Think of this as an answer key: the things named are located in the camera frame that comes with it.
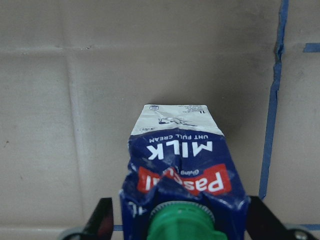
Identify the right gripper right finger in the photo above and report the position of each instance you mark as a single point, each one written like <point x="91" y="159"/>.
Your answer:
<point x="262" y="224"/>

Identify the blue white milk carton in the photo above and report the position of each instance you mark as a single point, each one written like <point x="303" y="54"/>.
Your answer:
<point x="182" y="183"/>

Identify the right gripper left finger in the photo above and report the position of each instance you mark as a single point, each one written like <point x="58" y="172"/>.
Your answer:
<point x="100" y="225"/>

